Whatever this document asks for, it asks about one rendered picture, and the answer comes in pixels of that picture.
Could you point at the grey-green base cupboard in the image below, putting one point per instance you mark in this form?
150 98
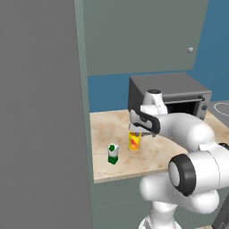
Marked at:
119 202

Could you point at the grey microwave oven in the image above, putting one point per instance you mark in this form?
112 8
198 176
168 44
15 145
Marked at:
173 85

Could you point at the grey-green tall side panel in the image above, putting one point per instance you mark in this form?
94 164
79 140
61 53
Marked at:
84 98

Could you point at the dark grey oven front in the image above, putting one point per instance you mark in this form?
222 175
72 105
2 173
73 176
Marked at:
223 219

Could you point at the grey-green upper cupboard door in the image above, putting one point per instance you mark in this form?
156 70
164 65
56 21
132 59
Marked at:
140 35

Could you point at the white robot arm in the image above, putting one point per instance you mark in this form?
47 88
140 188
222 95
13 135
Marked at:
190 131

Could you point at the large grey fridge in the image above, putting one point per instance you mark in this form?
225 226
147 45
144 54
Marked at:
38 113

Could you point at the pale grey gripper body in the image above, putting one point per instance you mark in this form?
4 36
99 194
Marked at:
140 130

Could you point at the grey hob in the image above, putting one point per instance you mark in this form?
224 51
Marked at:
221 108

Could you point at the round grey cupboard knob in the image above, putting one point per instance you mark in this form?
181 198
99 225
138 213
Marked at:
190 49

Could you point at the yellow microwavable food cup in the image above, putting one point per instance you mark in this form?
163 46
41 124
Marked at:
134 142

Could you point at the green and white carton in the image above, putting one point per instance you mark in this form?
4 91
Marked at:
113 154

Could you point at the dark grey microwave door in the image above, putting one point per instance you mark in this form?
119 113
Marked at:
134 95

